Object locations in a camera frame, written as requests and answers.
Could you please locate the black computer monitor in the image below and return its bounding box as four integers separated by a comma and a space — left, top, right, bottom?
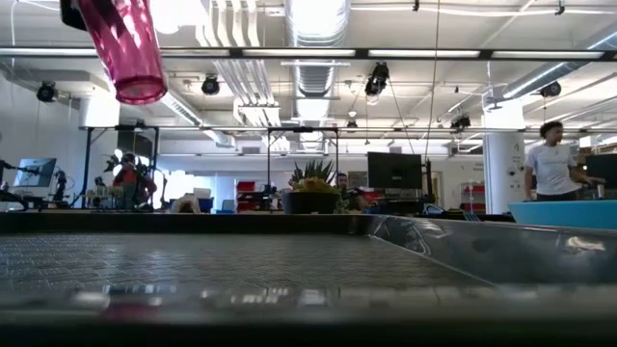
366, 151, 424, 191
584, 153, 617, 190

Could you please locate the black plastic tray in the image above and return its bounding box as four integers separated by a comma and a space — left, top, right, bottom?
0, 212, 617, 334

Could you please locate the thin hanging cable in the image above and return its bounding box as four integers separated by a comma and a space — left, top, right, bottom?
422, 0, 442, 163

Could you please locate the succulent plant in black bowl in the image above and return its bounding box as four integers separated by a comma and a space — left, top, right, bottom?
281, 159, 341, 216

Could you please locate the person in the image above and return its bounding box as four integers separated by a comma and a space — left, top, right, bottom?
335, 172, 375, 212
523, 120, 606, 202
112, 152, 158, 211

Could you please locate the pink translucent plastic cup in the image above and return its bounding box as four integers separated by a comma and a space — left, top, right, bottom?
75, 0, 169, 106

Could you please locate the blue round plate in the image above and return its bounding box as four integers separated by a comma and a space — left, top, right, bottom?
507, 199, 617, 230

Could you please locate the silver ventilation duct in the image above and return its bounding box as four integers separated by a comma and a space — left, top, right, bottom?
283, 0, 352, 98

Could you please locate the monitor with light screen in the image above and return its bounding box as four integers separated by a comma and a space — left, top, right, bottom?
13, 157, 58, 189

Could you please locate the white round pillar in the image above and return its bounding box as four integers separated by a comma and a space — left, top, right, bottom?
482, 99, 526, 216

